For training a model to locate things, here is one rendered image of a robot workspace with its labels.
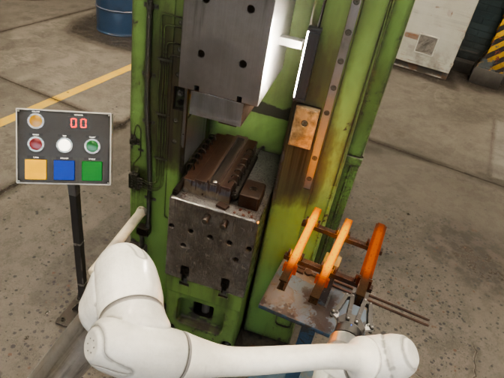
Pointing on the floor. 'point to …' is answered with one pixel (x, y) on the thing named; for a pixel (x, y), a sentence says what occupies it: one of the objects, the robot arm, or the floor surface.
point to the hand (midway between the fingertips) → (361, 291)
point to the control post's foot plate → (68, 313)
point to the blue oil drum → (114, 17)
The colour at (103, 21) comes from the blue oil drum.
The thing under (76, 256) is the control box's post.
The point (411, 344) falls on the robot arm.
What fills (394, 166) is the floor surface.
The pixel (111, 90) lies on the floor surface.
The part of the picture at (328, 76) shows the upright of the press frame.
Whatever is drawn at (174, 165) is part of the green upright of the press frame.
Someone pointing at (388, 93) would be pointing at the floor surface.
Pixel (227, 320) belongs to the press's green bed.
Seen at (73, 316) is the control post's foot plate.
